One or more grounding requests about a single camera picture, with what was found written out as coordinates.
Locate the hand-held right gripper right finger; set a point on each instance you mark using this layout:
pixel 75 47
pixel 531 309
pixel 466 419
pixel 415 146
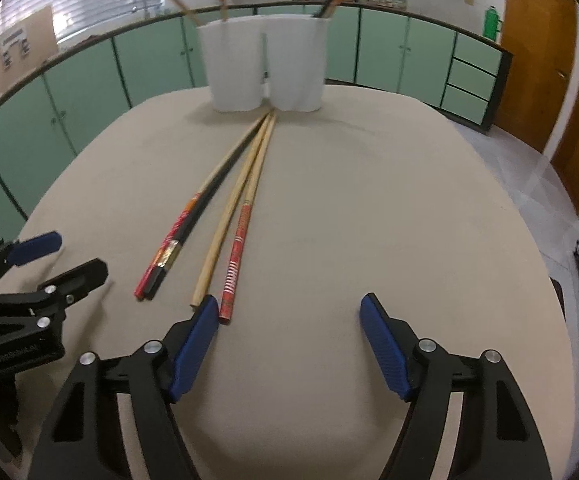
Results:
pixel 387 345

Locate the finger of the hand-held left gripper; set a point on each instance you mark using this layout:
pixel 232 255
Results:
pixel 34 246
pixel 79 275

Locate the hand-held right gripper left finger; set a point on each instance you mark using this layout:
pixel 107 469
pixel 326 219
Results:
pixel 194 345

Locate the black chopstick gold band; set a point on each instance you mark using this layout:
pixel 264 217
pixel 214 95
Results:
pixel 160 277

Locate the white two-compartment utensil holder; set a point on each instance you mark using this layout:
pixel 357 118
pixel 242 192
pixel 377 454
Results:
pixel 234 70

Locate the green base cabinets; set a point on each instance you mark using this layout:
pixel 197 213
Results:
pixel 84 90

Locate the metal kitchen faucet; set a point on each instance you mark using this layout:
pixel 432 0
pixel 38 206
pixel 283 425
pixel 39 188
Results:
pixel 147 7

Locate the green thermos flask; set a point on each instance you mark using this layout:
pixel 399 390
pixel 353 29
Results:
pixel 492 22

